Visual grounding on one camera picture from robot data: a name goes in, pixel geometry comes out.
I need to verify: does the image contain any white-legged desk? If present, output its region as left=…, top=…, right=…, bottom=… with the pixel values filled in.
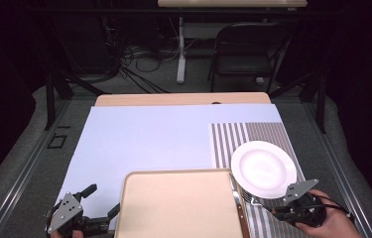
left=157, top=0, right=309, bottom=84

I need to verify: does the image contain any white plate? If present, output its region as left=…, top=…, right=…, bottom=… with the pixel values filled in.
left=230, top=140, right=298, bottom=200

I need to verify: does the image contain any black metal stand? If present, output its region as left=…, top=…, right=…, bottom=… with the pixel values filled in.
left=43, top=65, right=108, bottom=132
left=269, top=70, right=327, bottom=135

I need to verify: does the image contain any black floor outlet frame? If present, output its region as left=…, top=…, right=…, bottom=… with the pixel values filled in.
left=47, top=133, right=68, bottom=150

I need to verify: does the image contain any beige tray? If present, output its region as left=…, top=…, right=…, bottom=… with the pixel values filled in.
left=114, top=168, right=251, bottom=238

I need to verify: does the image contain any bundle of floor cables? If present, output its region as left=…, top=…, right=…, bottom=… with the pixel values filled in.
left=107, top=43, right=175, bottom=94

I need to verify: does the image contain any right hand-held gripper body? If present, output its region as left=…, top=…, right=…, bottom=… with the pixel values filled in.
left=282, top=178, right=327, bottom=228

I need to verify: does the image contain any striped placemat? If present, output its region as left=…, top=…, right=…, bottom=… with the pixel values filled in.
left=210, top=122, right=311, bottom=238

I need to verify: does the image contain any person's right hand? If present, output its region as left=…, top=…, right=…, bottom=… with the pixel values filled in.
left=294, top=188, right=362, bottom=238

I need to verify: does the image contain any metal floor rail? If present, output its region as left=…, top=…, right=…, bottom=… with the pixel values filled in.
left=0, top=98, right=72, bottom=238
left=302, top=100, right=372, bottom=238

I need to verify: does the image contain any black folding chair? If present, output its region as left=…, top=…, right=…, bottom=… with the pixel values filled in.
left=207, top=22, right=292, bottom=93

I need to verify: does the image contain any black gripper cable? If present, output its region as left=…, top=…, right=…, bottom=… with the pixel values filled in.
left=311, top=193, right=355, bottom=222

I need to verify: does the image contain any person's left hand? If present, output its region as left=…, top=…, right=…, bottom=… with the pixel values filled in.
left=50, top=229, right=84, bottom=238

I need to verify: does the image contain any light blue table sheet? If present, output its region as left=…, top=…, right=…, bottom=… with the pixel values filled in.
left=54, top=103, right=289, bottom=232

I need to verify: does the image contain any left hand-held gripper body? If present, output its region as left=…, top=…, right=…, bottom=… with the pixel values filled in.
left=45, top=191, right=91, bottom=238

